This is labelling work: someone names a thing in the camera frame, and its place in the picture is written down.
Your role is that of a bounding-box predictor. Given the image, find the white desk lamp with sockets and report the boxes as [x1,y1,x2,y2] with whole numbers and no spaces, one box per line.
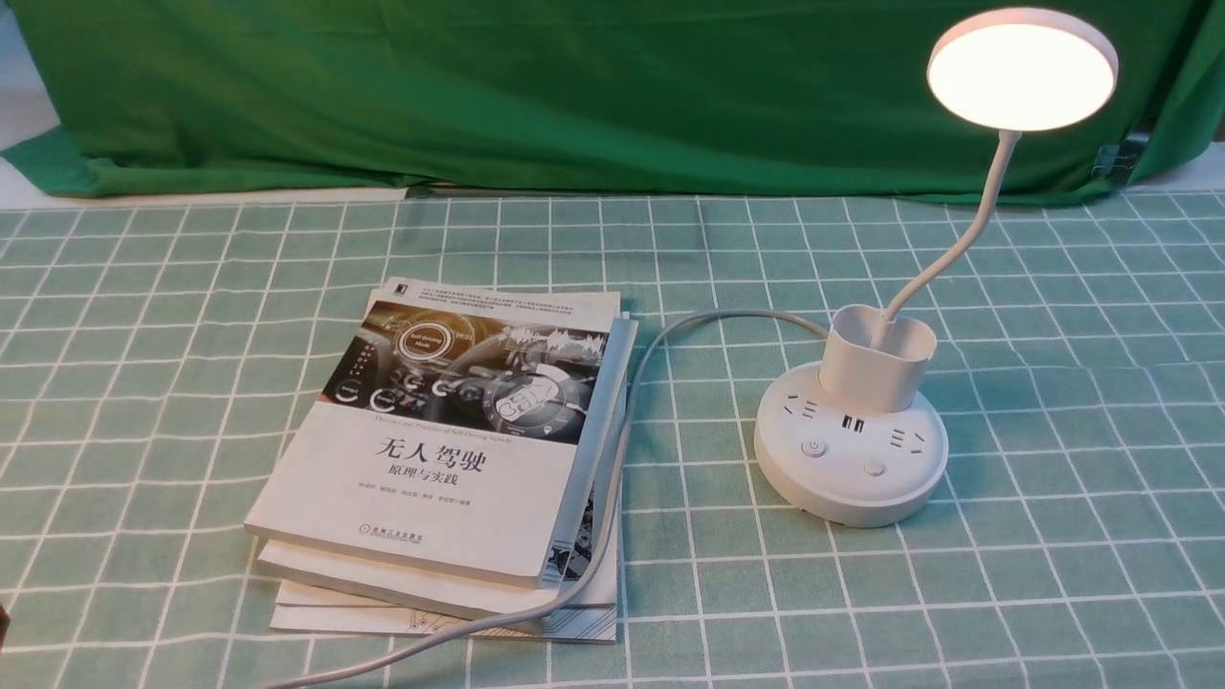
[753,6,1120,528]

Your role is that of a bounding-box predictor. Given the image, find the top white self-driving book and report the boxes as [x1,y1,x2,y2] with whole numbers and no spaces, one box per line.
[244,278,624,588]

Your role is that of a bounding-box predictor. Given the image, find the green backdrop cloth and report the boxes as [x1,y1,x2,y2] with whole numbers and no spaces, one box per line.
[0,0,1225,207]

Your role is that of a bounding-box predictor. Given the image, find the middle white book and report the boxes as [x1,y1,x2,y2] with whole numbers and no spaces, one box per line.
[255,311,639,622]

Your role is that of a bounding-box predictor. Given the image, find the bottom white book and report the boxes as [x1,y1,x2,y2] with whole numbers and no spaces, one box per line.
[270,478,621,644]

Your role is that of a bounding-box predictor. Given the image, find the metal binder clip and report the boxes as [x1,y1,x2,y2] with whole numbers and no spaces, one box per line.
[1091,131,1150,188]

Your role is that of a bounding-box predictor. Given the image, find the dark object at left edge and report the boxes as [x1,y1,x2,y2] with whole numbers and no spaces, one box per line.
[0,604,11,650]

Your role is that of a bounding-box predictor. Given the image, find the grey lamp power cable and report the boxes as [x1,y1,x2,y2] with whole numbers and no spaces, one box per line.
[256,309,832,689]

